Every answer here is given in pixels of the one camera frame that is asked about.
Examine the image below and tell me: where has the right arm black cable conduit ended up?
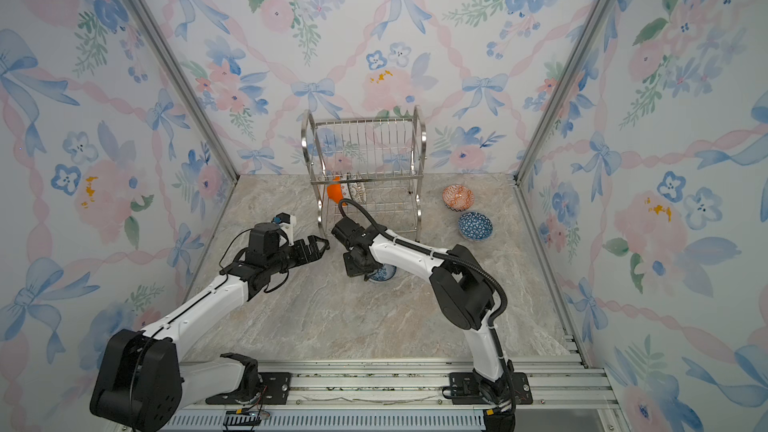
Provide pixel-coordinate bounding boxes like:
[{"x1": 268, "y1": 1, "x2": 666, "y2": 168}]
[{"x1": 337, "y1": 198, "x2": 517, "y2": 400}]

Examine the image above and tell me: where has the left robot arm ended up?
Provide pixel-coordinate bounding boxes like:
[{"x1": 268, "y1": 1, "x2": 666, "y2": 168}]
[{"x1": 89, "y1": 235, "x2": 330, "y2": 431}]

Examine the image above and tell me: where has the orange plastic bowl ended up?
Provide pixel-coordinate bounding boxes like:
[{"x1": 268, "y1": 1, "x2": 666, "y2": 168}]
[{"x1": 326, "y1": 182, "x2": 345, "y2": 204}]

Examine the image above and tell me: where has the green patterned ceramic bowl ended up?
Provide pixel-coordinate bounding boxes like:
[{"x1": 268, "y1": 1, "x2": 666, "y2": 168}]
[{"x1": 342, "y1": 182, "x2": 357, "y2": 200}]

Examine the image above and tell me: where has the steel two-tier dish rack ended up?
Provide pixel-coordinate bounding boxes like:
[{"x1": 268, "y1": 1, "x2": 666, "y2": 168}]
[{"x1": 301, "y1": 106, "x2": 427, "y2": 241}]

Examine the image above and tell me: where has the blue triangle patterned bowl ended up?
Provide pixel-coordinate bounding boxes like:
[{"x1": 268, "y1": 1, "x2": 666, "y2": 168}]
[{"x1": 458, "y1": 211, "x2": 494, "y2": 241}]

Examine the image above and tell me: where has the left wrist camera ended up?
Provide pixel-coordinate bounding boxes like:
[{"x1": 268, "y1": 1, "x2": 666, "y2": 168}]
[{"x1": 248, "y1": 212, "x2": 296, "y2": 255}]

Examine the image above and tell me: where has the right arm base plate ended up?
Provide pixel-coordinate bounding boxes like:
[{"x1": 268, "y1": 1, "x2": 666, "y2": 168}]
[{"x1": 442, "y1": 372, "x2": 534, "y2": 407}]

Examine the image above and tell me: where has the white mesh strainer basket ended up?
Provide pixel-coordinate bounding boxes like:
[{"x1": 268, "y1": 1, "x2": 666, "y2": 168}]
[{"x1": 349, "y1": 181, "x2": 367, "y2": 204}]

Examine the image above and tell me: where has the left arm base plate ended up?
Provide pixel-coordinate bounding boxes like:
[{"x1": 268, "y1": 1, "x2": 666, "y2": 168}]
[{"x1": 205, "y1": 372, "x2": 292, "y2": 406}]

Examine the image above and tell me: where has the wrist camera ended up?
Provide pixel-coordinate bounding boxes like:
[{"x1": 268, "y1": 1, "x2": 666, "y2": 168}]
[
  {"x1": 248, "y1": 212, "x2": 296, "y2": 255},
  {"x1": 331, "y1": 217, "x2": 378, "y2": 250}
]

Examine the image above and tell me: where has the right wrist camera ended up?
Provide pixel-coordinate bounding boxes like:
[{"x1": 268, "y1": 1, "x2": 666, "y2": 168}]
[{"x1": 331, "y1": 217, "x2": 378, "y2": 250}]

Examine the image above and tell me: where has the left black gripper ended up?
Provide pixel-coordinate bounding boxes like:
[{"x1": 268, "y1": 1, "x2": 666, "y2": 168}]
[{"x1": 268, "y1": 234, "x2": 328, "y2": 277}]

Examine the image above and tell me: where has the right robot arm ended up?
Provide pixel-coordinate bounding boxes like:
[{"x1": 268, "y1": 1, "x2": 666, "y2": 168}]
[{"x1": 332, "y1": 224, "x2": 514, "y2": 406}]

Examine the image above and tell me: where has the aluminium mounting rail frame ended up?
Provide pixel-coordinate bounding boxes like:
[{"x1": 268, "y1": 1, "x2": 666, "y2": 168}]
[{"x1": 164, "y1": 354, "x2": 629, "y2": 431}]

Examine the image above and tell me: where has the blue floral ceramic bowl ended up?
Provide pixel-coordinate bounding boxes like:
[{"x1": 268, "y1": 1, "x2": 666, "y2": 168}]
[{"x1": 366, "y1": 264, "x2": 397, "y2": 282}]

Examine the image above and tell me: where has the red patterned ceramic bowl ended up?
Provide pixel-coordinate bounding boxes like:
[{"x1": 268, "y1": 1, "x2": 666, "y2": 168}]
[{"x1": 442, "y1": 184, "x2": 475, "y2": 212}]

